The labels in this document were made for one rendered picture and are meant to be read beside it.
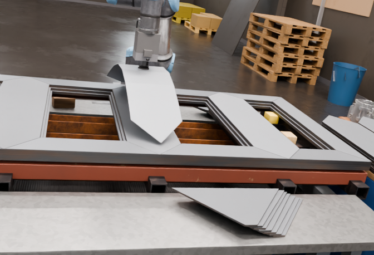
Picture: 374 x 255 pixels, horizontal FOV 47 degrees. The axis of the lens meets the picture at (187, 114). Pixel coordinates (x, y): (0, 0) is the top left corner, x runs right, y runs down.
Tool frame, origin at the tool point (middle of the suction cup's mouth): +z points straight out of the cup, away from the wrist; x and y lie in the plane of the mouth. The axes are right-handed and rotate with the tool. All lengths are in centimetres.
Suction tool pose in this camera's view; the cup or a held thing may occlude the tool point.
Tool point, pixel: (143, 71)
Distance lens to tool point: 163.4
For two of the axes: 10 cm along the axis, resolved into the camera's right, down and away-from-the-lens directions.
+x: -2.7, -3.6, 8.9
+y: 9.5, 0.5, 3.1
